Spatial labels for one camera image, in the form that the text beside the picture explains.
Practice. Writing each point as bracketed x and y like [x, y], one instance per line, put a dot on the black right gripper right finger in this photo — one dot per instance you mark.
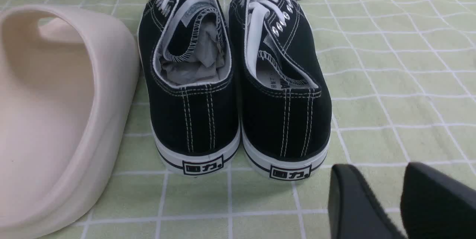
[436, 206]

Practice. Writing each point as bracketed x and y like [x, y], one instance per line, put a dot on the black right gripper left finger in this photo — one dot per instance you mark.
[353, 209]

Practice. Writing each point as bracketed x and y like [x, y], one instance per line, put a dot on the black canvas sneaker right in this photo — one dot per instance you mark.
[286, 106]

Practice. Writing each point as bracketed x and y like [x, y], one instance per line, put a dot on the black canvas sneaker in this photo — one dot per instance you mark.
[286, 106]
[186, 56]

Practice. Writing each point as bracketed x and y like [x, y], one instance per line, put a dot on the green checkered tablecloth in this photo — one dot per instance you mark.
[402, 79]

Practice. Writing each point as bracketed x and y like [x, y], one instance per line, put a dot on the black canvas sneaker left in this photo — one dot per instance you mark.
[186, 56]

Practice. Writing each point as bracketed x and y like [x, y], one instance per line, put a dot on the cream foam slide right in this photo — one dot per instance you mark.
[68, 78]

